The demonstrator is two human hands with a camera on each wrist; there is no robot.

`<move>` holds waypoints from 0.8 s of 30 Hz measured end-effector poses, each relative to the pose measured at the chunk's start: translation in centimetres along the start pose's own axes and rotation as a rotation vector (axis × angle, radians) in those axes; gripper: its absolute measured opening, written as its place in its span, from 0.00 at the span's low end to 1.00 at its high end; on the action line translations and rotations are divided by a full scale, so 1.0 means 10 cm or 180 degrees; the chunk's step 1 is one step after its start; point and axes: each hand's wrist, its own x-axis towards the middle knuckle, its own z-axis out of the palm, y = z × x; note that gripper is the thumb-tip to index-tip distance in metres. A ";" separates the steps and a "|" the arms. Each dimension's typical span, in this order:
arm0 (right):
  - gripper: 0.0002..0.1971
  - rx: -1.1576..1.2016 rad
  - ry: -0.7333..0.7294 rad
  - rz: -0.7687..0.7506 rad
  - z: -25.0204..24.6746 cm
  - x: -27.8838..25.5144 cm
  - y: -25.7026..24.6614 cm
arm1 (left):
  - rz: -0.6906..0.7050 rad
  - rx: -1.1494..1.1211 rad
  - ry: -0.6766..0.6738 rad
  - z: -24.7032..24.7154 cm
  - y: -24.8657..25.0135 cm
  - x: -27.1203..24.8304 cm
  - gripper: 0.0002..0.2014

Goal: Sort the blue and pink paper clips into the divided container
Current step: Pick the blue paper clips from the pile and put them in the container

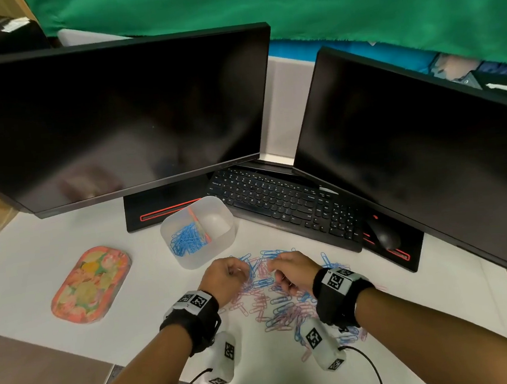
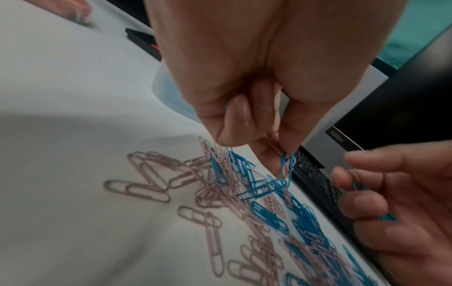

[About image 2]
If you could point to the green cloth backdrop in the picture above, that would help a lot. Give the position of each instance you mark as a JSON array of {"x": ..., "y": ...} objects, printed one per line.
[{"x": 406, "y": 33}]

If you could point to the person's left hand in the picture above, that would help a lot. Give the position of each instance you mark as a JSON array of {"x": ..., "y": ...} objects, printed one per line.
[{"x": 265, "y": 55}]

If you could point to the blue clip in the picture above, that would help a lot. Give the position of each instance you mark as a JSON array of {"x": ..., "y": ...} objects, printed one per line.
[{"x": 283, "y": 164}]

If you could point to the heap of sorted blue paperclips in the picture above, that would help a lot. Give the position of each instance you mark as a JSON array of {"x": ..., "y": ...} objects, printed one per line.
[{"x": 174, "y": 97}]

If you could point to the translucent plastic divided container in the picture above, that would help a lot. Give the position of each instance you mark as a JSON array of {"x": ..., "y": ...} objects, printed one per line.
[{"x": 166, "y": 89}]

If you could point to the floral orange tin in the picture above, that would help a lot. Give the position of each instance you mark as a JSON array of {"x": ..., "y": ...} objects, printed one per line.
[{"x": 67, "y": 8}]

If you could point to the black computer monitor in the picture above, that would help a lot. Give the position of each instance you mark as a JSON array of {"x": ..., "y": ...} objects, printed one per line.
[{"x": 406, "y": 111}]

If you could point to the pile of blue pink paperclips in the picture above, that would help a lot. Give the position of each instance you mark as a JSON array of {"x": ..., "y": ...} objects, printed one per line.
[{"x": 247, "y": 209}]

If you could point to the person's right hand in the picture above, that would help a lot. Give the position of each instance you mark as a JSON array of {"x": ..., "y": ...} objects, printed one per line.
[{"x": 416, "y": 195}]

